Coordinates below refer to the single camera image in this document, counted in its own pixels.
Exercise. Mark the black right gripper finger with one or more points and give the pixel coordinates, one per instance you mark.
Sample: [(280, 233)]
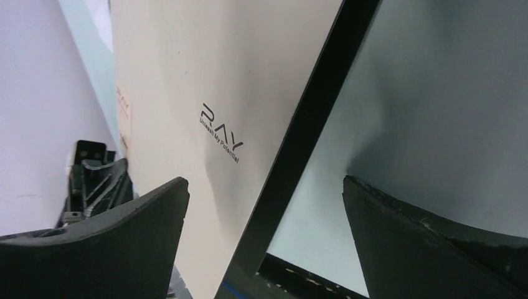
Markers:
[(408, 252)]

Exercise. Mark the black folder with beige cover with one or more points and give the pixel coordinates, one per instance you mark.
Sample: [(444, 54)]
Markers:
[(266, 106)]

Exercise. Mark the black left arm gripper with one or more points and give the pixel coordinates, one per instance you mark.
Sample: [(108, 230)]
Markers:
[(125, 248)]

